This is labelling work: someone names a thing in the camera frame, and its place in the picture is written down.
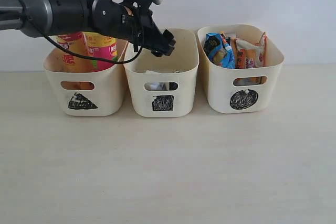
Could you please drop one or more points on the dark purple small box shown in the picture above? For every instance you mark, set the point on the dark purple small box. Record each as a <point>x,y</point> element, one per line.
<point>173,85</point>

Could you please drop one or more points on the blue noodle snack bag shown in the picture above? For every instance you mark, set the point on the blue noodle snack bag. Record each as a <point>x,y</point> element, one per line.
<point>219,51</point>

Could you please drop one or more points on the cream bin with square mark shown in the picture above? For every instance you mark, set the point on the cream bin with square mark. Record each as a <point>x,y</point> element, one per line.
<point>149,68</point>

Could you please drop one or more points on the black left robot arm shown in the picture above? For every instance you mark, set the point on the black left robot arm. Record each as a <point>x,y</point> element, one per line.
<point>37,18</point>

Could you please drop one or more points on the pink chips can yellow lid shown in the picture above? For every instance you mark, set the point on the pink chips can yellow lid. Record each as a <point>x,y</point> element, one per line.
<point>99,46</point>

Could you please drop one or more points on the white blue milk carton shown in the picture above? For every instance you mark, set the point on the white blue milk carton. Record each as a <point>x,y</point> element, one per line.
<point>156,86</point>

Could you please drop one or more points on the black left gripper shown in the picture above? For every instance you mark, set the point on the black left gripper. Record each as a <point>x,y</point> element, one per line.
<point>115,20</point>

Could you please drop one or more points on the orange noodle snack bag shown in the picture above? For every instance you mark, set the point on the orange noodle snack bag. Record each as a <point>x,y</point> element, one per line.
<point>248,55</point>

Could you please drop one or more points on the cream bin with triangle mark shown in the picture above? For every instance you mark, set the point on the cream bin with triangle mark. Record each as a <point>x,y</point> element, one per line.
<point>86,94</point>

